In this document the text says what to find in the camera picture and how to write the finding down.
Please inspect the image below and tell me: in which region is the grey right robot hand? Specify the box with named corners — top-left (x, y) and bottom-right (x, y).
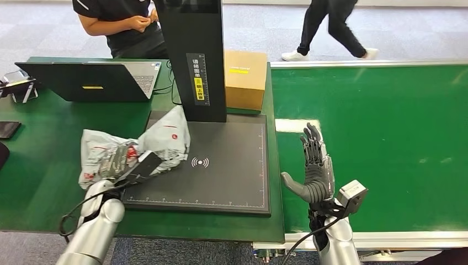
top-left (280, 123), bottom-right (336, 204)

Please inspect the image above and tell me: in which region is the person's right hand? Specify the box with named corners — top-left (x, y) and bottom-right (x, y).
top-left (126, 15), bottom-right (151, 34)

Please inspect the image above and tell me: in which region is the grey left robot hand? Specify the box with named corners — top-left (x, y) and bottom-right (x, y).
top-left (98, 145), bottom-right (129, 181)

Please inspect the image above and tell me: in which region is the grey plastic mailer package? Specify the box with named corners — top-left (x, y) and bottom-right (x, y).
top-left (78, 105), bottom-right (192, 190)

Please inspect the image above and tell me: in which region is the green conveyor belt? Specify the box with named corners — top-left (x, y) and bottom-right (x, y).
top-left (252, 59), bottom-right (468, 253)

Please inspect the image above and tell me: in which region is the black inbound scanning machine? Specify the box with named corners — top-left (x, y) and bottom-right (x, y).
top-left (122, 0), bottom-right (272, 217)

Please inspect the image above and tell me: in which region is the brown cardboard delivery box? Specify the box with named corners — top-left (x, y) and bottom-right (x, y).
top-left (224, 50), bottom-right (268, 112)

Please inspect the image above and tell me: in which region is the person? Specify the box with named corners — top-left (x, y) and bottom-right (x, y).
top-left (281, 0), bottom-right (380, 62)
top-left (72, 0), bottom-right (169, 59)

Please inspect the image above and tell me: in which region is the green desk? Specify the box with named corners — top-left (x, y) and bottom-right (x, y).
top-left (0, 56), bottom-right (286, 244)

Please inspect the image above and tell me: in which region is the black laptop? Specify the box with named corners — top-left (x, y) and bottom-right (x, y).
top-left (14, 61), bottom-right (163, 103)

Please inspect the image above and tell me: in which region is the round black object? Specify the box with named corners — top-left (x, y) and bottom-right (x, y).
top-left (0, 141), bottom-right (10, 171)

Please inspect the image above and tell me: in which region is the flat black phone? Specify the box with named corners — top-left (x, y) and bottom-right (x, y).
top-left (0, 121), bottom-right (22, 140)

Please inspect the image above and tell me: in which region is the phone on stand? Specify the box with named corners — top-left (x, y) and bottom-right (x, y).
top-left (0, 70), bottom-right (39, 104)

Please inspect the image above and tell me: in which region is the black robot body edge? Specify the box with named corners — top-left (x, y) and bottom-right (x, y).
top-left (414, 248), bottom-right (468, 265)

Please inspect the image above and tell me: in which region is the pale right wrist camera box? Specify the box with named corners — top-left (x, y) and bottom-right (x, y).
top-left (336, 179), bottom-right (369, 215)

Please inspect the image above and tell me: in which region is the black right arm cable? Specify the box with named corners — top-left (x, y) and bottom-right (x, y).
top-left (281, 219), bottom-right (344, 265)

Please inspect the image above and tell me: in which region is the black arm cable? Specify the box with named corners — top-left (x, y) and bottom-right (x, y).
top-left (58, 182), bottom-right (129, 244)
top-left (281, 219), bottom-right (344, 265)

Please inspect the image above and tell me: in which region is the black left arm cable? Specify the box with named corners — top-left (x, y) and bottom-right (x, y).
top-left (58, 182), bottom-right (129, 244)

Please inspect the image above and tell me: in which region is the black laptop cable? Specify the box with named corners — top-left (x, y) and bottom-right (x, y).
top-left (152, 60), bottom-right (184, 106)

